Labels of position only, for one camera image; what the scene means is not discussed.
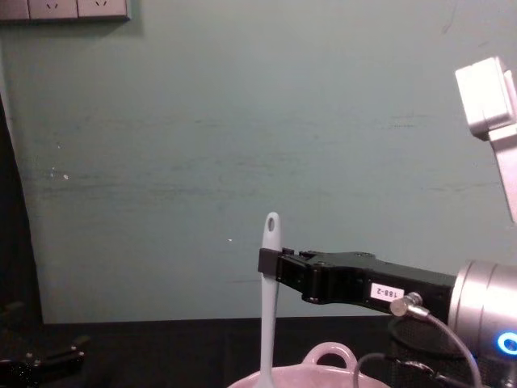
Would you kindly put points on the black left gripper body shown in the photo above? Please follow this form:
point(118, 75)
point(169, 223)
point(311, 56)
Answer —
point(24, 374)

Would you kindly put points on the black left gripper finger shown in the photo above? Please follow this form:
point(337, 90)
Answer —
point(56, 356)

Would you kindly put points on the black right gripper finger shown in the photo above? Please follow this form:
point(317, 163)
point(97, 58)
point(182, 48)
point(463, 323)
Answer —
point(308, 254)
point(291, 275)

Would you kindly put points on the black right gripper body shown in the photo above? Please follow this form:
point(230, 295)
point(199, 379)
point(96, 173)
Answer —
point(347, 279)

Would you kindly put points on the pale blue silicone spatula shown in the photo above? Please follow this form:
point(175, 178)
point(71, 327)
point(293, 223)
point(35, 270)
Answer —
point(267, 315)

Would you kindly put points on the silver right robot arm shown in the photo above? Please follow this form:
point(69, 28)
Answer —
point(484, 295)

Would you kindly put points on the black table cloth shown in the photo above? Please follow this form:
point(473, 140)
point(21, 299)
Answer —
point(182, 351)

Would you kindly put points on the white wall socket plate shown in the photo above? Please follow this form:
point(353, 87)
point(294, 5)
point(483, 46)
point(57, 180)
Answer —
point(14, 9)
point(103, 7)
point(53, 8)

